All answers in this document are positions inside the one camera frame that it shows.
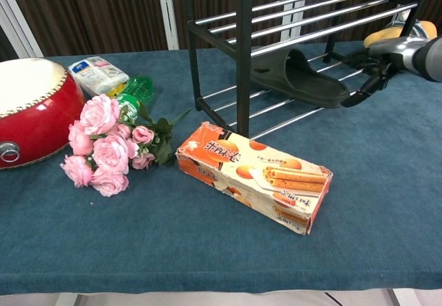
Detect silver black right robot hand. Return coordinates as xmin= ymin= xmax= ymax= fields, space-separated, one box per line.
xmin=341 ymin=36 xmax=436 ymax=108

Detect black rubber slipper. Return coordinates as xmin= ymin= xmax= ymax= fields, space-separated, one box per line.
xmin=250 ymin=48 xmax=351 ymax=108

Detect black chrome shoe rack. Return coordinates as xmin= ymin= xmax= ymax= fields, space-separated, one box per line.
xmin=187 ymin=0 xmax=439 ymax=140

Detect yellow striped plush toy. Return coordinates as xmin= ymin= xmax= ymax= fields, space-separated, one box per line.
xmin=363 ymin=20 xmax=438 ymax=49

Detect orange egg roll biscuit box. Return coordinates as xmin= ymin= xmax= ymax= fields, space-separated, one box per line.
xmin=175 ymin=121 xmax=334 ymax=236

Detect green plastic bottle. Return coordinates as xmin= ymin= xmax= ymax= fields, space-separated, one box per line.
xmin=115 ymin=74 xmax=154 ymax=124

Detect blue tablecloth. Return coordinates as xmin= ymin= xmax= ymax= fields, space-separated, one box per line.
xmin=0 ymin=41 xmax=442 ymax=296

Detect white tissue pack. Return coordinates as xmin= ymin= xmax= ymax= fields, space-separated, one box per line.
xmin=68 ymin=56 xmax=130 ymax=98

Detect pink artificial rose bouquet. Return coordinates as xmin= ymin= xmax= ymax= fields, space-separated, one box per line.
xmin=60 ymin=93 xmax=191 ymax=198

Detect red drum with white skin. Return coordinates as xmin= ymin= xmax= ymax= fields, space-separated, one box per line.
xmin=0 ymin=57 xmax=86 ymax=171

